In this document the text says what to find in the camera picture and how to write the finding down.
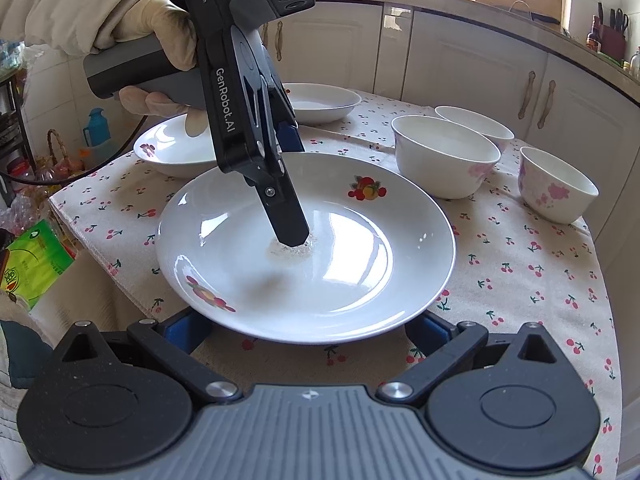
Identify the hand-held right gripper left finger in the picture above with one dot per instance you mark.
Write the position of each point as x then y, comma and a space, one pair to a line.
180, 332

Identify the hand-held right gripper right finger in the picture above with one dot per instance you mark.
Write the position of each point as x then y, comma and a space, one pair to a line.
432, 332

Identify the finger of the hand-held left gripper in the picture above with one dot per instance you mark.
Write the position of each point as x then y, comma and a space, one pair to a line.
285, 215
291, 136

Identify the white fruit print plate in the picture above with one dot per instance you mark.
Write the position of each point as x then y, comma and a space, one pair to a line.
165, 145
350, 260

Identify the white pink flower bowl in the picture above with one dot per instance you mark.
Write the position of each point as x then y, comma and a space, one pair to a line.
435, 170
550, 200

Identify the person's left hand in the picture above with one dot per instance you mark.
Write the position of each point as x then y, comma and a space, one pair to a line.
155, 15

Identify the white cabinet door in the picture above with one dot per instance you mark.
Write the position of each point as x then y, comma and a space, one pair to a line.
465, 60
350, 45
590, 120
305, 45

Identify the cherry print tablecloth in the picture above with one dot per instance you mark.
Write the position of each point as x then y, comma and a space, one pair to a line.
525, 270

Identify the blue thermos jug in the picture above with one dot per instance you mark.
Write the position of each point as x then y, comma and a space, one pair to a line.
100, 145

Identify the teal and white cloth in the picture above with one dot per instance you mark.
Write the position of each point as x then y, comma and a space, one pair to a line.
20, 355

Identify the green plastic bag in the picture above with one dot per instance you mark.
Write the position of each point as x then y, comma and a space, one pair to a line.
35, 260

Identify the wicker basket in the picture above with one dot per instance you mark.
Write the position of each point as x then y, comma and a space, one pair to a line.
60, 172

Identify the clear plastic bag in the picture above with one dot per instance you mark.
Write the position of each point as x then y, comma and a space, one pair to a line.
20, 210

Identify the dark metal shelf rack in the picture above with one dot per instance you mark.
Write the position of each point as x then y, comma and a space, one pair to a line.
10, 125

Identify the brown sauce bottle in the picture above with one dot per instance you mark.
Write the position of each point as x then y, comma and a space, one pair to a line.
594, 37

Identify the dark knife block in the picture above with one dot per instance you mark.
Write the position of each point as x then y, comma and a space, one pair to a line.
614, 45

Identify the clear jar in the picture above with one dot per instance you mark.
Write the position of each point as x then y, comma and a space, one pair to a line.
635, 62

